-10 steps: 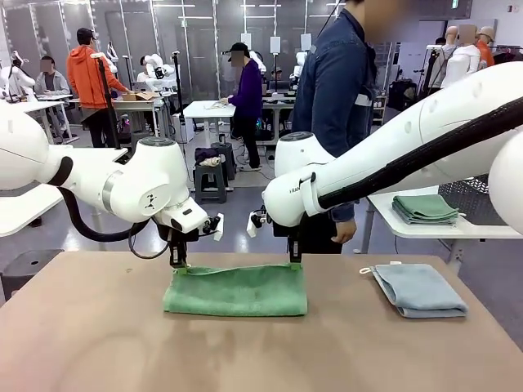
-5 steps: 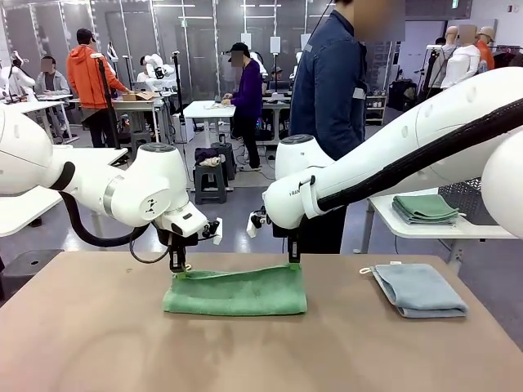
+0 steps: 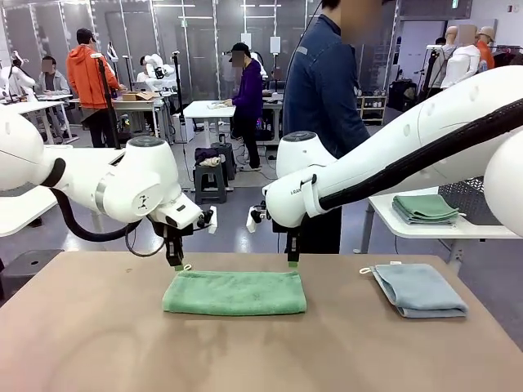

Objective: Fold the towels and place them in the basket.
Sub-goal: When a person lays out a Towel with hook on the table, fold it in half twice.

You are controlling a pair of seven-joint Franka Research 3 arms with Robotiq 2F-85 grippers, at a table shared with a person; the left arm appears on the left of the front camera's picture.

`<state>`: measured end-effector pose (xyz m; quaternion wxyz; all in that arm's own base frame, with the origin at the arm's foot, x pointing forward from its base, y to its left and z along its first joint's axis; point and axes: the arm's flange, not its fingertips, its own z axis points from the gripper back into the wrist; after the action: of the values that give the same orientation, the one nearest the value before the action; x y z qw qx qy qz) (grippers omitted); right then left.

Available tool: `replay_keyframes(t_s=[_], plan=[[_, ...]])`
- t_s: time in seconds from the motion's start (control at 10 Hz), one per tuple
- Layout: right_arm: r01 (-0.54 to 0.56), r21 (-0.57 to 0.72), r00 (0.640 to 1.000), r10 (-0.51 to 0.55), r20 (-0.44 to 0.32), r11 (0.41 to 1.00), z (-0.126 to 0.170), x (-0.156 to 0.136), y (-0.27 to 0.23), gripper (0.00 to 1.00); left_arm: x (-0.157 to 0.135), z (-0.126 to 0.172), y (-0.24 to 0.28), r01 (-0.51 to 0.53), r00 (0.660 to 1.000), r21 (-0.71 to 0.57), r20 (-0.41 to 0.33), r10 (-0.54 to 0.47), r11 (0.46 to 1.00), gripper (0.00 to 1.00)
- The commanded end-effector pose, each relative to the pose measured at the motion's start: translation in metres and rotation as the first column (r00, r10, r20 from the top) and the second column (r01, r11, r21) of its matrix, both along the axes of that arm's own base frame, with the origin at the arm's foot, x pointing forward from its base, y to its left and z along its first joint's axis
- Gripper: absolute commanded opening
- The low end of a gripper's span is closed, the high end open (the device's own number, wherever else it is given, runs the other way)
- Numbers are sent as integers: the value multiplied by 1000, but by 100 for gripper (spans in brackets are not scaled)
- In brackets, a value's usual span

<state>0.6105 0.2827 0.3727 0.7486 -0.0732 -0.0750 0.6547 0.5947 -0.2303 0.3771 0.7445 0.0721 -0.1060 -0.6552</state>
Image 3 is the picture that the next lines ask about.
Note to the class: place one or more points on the wooden shoe shelf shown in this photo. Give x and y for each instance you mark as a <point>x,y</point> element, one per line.
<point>374,110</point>

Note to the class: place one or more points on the white background desk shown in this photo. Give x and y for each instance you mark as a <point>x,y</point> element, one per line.
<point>208,112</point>

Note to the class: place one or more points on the dark grey plastic stool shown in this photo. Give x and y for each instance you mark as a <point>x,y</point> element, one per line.
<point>37,263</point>

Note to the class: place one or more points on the open cardboard box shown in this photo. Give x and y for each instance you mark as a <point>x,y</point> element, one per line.
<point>139,96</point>

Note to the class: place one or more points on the person in orange hoodie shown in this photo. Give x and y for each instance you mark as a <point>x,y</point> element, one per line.
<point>83,77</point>

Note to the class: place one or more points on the person in purple hoodie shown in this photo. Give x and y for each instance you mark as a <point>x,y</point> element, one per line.
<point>251,90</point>

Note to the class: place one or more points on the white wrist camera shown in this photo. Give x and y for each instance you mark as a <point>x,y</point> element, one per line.
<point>250,224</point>
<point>212,220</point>

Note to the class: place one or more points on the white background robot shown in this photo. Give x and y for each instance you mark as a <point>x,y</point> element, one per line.
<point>18,77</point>
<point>157,65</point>

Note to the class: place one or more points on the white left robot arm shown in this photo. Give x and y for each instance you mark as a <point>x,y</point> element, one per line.
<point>135,179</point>

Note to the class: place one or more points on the pile of dark clothes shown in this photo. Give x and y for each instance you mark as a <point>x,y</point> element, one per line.
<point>206,157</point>

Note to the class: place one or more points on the grey background workbench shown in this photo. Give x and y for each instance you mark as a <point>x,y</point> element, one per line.
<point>135,104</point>

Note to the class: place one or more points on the white wall panel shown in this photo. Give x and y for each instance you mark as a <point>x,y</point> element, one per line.
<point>275,45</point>

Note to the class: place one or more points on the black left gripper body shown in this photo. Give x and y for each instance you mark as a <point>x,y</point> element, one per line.
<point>175,245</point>

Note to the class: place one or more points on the rack of dark garments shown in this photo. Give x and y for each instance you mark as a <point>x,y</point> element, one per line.
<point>506,59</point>

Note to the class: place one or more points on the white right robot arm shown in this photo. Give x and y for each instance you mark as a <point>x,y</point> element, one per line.
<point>302,163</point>

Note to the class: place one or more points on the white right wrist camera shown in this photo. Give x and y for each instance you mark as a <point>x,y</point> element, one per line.
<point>250,224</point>

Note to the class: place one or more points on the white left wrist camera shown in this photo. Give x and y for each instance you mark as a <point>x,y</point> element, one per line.
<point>212,220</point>

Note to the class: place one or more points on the person in denim jacket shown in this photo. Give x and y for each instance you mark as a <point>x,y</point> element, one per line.
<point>323,94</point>

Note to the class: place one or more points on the person in grey jacket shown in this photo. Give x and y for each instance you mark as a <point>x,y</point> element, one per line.
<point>55,83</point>

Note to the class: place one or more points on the grey perforated basket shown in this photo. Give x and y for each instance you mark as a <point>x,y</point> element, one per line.
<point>466,200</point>

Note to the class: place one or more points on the mannequin in orange shirt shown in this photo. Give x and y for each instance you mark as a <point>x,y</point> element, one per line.
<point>485,51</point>

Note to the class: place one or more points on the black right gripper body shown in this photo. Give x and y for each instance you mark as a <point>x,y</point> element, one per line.
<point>294,239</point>

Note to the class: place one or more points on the black camera stand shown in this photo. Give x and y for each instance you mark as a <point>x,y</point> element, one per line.
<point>182,128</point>
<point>107,102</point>

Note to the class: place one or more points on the mannequin in white sweater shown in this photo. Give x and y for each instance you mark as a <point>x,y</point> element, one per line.
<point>459,61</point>

